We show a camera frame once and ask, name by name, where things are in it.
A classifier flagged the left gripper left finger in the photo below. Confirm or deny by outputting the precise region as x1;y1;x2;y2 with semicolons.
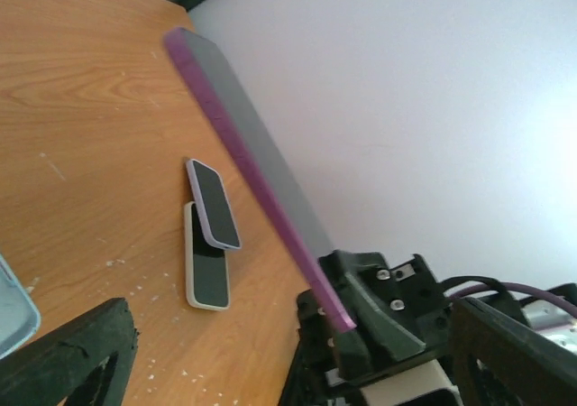
1;298;139;405

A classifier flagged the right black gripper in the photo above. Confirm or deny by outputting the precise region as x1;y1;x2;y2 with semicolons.
281;251;449;405

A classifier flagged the light blue phone case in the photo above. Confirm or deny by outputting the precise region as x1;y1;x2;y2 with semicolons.
0;257;41;359

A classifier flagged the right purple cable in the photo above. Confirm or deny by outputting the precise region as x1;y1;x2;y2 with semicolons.
450;281;577;319

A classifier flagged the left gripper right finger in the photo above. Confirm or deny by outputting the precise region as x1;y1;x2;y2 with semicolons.
450;298;576;405

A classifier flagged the phone in lilac case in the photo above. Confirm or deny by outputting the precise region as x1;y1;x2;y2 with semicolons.
186;159;242;250

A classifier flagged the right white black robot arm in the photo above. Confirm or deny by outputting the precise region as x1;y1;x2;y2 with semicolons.
279;251;576;405

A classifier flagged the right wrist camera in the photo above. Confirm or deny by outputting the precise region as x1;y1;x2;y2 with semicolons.
361;360;463;405

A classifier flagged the purple phone black screen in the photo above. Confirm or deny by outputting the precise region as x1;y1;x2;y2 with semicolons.
163;27;356;332

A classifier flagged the phone in white case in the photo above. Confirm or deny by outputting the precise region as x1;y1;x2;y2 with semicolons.
184;201;231;311

